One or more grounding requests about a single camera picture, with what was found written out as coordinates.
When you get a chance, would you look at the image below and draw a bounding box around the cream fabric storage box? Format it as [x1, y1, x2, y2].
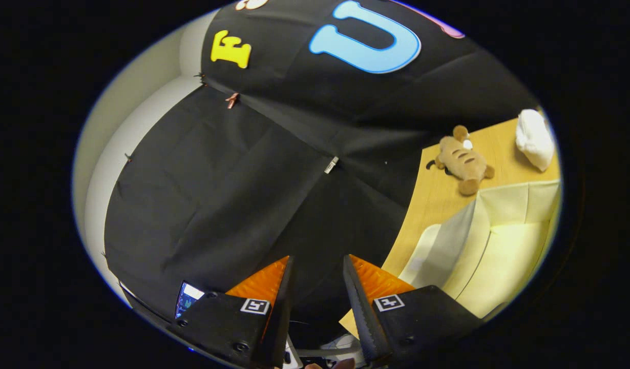
[423, 179, 562, 319]

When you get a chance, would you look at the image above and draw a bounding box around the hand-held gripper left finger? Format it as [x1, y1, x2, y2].
[165, 255, 295, 369]

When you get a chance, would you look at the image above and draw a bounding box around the brown striped plush toy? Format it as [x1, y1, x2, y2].
[426, 125, 495, 196]

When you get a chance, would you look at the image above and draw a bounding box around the computer monitor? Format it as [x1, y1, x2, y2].
[175, 280, 206, 319]

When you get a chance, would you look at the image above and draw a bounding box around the white plush toy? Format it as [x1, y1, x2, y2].
[515, 109, 556, 173]

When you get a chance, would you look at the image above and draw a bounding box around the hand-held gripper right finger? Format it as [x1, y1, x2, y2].
[342, 254, 485, 367]

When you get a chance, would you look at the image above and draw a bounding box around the black backdrop cloth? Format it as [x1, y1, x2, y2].
[104, 0, 538, 339]

